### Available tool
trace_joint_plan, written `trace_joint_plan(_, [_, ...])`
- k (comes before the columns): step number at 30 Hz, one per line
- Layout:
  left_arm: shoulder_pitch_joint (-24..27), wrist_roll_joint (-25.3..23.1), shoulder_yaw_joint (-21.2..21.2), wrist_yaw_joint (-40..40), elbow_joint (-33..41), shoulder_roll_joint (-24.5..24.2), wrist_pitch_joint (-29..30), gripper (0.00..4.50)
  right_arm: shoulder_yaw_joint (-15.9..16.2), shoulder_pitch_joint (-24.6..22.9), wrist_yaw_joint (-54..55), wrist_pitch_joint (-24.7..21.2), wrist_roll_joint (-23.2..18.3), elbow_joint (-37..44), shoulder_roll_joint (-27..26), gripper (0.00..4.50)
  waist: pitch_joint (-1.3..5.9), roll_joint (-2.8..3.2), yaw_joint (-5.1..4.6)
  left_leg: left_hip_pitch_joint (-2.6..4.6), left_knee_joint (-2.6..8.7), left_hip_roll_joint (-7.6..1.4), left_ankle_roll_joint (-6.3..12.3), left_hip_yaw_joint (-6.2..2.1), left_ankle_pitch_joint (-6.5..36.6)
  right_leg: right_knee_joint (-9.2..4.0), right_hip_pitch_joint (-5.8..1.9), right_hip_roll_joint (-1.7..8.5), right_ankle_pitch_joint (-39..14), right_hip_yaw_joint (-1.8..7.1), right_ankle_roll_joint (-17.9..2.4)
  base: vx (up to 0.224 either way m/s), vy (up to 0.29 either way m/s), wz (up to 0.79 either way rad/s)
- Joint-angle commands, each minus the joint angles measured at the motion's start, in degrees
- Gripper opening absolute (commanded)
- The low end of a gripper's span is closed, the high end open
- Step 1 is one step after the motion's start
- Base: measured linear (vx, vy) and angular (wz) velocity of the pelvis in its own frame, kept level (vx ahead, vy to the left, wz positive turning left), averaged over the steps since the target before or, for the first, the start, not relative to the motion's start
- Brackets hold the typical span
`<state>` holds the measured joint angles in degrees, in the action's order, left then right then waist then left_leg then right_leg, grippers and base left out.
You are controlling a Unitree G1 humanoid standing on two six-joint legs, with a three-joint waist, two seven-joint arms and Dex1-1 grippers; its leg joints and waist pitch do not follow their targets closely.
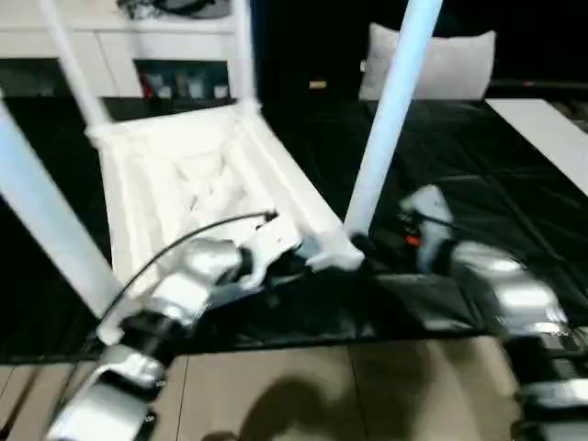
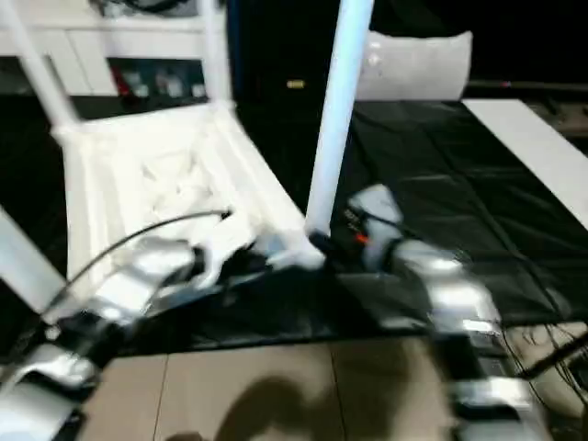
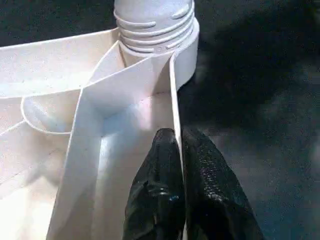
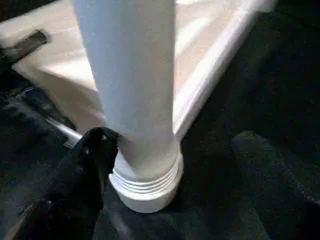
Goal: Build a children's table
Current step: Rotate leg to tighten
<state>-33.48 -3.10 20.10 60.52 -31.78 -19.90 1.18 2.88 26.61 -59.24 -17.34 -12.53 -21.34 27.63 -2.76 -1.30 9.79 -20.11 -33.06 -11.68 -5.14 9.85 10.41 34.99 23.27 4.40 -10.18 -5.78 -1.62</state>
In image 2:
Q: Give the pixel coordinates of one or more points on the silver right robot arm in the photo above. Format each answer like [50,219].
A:
[450,285]

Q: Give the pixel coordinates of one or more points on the black metal table leg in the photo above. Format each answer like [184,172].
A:
[556,353]

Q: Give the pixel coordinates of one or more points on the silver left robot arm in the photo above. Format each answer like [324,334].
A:
[138,271]

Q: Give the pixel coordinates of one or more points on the white glass-door cabinet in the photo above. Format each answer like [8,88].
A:
[92,41]

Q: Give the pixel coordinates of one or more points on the white pillow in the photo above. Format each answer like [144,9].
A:
[422,64]

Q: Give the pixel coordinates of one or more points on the white plastic table top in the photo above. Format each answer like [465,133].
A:
[138,161]

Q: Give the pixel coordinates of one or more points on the black left robot foot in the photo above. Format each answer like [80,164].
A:
[184,436]

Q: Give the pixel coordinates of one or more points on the white plastic table leg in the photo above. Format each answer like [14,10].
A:
[216,55]
[335,115]
[41,78]
[23,257]

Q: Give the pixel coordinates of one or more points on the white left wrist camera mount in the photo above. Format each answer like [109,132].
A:
[225,243]

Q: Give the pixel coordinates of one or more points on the white flat board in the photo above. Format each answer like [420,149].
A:
[528,147]

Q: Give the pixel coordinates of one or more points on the dark low bench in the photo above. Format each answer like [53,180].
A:
[551,89]

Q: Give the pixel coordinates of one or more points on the black box with gold label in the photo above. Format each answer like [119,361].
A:
[275,46]

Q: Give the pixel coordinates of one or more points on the grey round pot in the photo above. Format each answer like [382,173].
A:
[151,3]

